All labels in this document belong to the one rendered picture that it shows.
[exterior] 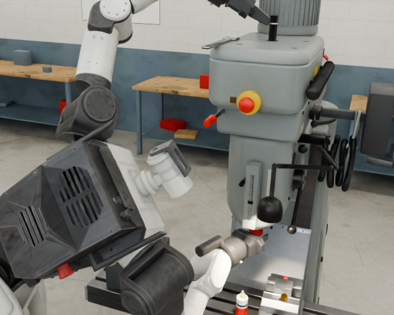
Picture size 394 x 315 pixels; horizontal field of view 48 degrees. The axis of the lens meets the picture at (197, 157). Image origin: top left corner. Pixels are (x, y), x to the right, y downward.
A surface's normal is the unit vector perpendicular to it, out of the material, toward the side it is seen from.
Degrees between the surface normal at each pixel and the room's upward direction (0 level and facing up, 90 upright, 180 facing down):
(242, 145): 90
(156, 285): 34
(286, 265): 46
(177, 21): 90
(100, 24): 53
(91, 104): 62
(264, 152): 90
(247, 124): 90
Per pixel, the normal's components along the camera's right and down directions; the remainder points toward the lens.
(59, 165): -0.25, -0.07
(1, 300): 0.00, 0.36
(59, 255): -0.45, 0.04
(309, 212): -0.35, 0.33
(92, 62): 0.10, -0.26
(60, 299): 0.02, -0.93
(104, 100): 0.55, -0.17
